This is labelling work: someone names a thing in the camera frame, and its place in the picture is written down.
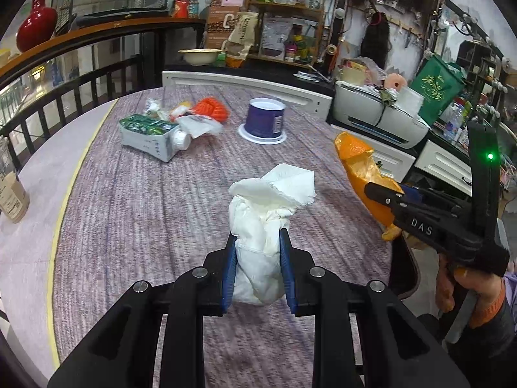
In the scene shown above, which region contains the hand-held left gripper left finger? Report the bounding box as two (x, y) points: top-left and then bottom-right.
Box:
(47, 230), (237, 388)

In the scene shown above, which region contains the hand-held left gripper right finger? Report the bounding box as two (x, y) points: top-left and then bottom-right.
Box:
(280, 228), (471, 388)

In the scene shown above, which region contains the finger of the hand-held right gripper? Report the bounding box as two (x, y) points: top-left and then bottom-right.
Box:
(402, 188), (469, 211)
(364, 182), (408, 221)

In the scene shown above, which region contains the orange peel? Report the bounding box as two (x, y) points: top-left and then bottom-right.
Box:
(333, 131), (406, 243)

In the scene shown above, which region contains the orange foam net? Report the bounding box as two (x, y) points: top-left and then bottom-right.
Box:
(193, 96), (230, 123)

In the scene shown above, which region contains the person's right hand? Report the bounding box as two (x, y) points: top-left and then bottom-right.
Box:
(435, 256), (505, 328)

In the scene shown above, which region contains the clear water bottle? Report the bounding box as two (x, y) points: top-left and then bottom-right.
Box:
(443, 103), (465, 140)

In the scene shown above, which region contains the white printer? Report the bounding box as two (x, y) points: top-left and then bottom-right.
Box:
(332, 80), (431, 149)

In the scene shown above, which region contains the green tote bag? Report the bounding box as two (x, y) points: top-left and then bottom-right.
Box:
(410, 54), (466, 127)

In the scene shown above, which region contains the pink plastic bag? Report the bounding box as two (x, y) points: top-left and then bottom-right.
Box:
(343, 57), (384, 81)

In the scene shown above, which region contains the purple yogurt cup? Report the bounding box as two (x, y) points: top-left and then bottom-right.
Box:
(237, 98), (288, 145)

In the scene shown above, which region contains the white plastic wrapper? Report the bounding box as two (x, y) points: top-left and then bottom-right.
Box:
(176, 115), (224, 139)

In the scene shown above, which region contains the green white milk carton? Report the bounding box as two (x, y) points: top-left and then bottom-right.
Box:
(118, 114), (192, 163)

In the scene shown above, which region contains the grey foil packet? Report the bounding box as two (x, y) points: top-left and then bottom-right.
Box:
(260, 18), (292, 57)

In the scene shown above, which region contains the wooden shelf rack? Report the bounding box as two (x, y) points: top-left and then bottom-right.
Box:
(244, 0), (328, 69)

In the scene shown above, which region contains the kraft snack bag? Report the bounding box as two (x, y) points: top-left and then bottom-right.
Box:
(226, 11), (259, 69)

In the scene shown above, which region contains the cream bowl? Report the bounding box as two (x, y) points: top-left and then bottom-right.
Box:
(178, 48), (227, 66)

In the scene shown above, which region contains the brown paper coffee cup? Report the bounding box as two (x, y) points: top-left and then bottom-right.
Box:
(0, 135), (31, 224)

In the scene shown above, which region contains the black railing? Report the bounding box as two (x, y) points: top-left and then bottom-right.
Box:
(0, 53), (144, 162)

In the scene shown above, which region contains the brown carton box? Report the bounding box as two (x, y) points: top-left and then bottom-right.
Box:
(205, 0), (239, 49)

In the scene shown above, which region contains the wooden ledge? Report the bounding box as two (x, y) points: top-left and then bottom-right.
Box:
(0, 17), (206, 90)

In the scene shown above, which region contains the red vase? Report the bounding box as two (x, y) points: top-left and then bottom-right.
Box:
(16, 0), (58, 53)

